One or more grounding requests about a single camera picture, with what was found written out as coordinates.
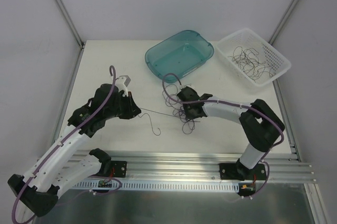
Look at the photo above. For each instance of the left aluminium frame post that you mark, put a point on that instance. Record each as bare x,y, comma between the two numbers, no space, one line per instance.
64,13

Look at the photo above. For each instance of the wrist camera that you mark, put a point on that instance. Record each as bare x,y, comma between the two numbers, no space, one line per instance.
122,83
184,86

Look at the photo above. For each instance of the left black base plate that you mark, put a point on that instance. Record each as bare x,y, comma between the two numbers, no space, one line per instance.
115,169

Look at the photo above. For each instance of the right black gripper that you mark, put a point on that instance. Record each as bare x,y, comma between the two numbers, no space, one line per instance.
187,102

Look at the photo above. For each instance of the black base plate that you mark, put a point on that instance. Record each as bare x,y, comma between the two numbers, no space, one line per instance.
230,171
115,169

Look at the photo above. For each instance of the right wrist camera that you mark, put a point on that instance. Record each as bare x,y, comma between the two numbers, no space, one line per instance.
184,86

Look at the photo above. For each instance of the aluminium frame post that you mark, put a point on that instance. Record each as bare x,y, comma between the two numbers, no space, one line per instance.
283,21
64,13

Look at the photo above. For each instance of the aluminium mounting rail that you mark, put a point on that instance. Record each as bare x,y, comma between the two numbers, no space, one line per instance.
284,168

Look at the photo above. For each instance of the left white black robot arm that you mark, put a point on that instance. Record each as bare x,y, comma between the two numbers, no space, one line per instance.
40,188

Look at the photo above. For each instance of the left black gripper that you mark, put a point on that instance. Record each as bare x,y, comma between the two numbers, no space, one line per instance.
127,105

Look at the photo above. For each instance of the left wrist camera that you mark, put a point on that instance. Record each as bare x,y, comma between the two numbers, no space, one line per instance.
122,83

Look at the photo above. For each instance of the white perforated plastic basket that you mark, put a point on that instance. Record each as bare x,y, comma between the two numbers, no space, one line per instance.
252,60

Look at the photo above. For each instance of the teal transparent plastic tub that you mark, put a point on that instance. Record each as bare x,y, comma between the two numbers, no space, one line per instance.
178,55

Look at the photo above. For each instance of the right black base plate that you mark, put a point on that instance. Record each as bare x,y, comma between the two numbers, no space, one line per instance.
230,171

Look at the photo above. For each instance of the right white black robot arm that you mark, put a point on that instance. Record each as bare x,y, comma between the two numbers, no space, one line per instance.
260,124

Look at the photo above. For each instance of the right aluminium frame post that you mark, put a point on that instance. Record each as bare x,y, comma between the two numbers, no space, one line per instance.
283,21

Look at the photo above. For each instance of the white slotted cable duct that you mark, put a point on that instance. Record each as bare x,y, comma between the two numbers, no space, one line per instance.
143,185

